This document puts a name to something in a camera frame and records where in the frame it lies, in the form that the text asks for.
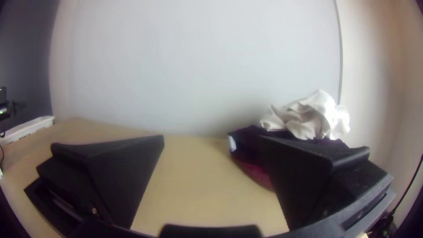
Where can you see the white laundry basket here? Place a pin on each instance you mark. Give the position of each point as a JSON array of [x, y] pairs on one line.
[[26, 129]]

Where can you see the dark red garment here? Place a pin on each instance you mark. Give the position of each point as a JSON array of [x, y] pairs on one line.
[[254, 172]]

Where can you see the dark t-shirt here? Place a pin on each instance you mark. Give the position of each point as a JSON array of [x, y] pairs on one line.
[[248, 142]]

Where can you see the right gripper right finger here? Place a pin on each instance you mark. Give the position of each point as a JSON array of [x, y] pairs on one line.
[[307, 178]]

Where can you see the white t-shirt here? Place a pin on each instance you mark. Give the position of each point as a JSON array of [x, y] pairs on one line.
[[310, 115]]

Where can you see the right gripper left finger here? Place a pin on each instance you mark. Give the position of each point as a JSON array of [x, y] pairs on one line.
[[112, 172]]

